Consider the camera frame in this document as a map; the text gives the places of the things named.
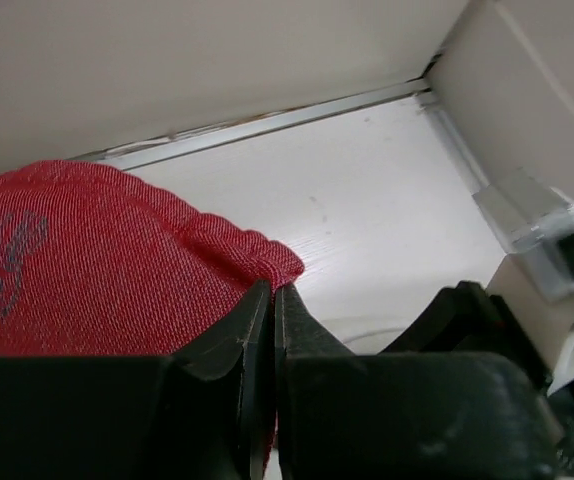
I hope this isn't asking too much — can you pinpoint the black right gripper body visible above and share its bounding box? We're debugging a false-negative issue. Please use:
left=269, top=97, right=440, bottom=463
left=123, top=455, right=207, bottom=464
left=381, top=229, right=574, bottom=480

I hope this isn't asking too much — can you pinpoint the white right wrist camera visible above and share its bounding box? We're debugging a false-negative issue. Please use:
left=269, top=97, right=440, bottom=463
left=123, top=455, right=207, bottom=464
left=473, top=170, right=574, bottom=395

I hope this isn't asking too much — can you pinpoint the red patterned pillowcase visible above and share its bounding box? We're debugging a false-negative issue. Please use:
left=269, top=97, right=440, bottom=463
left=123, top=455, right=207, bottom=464
left=0, top=161, right=304, bottom=479

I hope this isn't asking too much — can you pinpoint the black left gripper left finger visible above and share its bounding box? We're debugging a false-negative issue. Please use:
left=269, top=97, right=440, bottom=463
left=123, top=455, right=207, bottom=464
left=173, top=280, right=273, bottom=479

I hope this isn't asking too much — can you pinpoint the aluminium right side rail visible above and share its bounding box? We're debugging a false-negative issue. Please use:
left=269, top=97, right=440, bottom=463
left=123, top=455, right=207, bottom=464
left=416, top=89, right=489, bottom=193

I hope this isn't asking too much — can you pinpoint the aluminium rail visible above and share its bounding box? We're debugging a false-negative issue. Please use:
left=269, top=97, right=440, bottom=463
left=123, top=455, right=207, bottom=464
left=416, top=89, right=489, bottom=193
left=75, top=78, right=429, bottom=171

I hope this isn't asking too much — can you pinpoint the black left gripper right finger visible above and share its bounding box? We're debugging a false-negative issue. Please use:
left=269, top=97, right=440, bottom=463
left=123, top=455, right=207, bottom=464
left=274, top=283, right=352, bottom=479

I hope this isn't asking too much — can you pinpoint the aluminium back rail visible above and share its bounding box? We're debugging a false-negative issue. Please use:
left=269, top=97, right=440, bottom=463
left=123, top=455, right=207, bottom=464
left=75, top=78, right=429, bottom=171

